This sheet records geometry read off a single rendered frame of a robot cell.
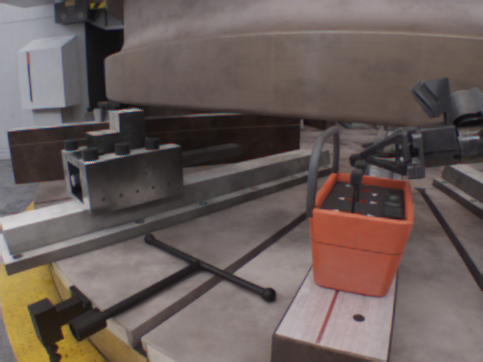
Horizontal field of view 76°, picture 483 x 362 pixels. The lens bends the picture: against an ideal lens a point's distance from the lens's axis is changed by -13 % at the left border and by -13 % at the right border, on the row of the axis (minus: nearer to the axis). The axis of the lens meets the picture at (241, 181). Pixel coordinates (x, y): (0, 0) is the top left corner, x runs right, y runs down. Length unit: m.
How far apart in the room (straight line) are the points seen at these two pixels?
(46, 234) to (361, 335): 1.26
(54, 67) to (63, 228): 3.00
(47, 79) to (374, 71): 3.78
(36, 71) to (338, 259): 4.19
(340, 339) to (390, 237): 0.14
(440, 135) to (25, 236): 1.37
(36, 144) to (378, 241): 2.37
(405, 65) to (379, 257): 0.69
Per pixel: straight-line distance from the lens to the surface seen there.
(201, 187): 1.77
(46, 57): 4.36
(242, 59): 1.21
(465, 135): 0.56
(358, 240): 0.47
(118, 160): 1.42
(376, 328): 0.47
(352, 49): 1.07
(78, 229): 1.52
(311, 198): 0.45
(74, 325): 1.04
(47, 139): 2.58
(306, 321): 0.46
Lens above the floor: 0.98
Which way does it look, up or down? 17 degrees down
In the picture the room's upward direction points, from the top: straight up
